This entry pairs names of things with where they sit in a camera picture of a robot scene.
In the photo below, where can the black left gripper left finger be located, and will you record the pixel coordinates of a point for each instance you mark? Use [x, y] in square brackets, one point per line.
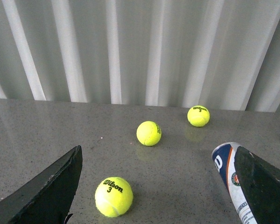
[47, 198]

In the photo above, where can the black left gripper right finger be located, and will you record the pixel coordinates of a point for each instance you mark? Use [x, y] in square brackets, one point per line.
[260, 183]

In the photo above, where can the near Wilson tennis ball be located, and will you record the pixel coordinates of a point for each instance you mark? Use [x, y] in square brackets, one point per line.
[113, 196]

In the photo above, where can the wilson tennis ball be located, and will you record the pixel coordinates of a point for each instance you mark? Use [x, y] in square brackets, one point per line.
[198, 116]
[113, 196]

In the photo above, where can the white pleated curtain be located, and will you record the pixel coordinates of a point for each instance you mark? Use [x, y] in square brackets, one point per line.
[223, 54]

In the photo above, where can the far Wilson tennis ball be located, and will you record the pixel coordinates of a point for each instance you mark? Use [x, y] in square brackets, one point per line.
[198, 116]

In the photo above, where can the Wilson tennis ball can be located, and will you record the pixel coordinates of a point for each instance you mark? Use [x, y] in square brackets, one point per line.
[224, 157]

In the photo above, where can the middle yellow tennis ball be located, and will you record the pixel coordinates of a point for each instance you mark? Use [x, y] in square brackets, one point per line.
[148, 133]

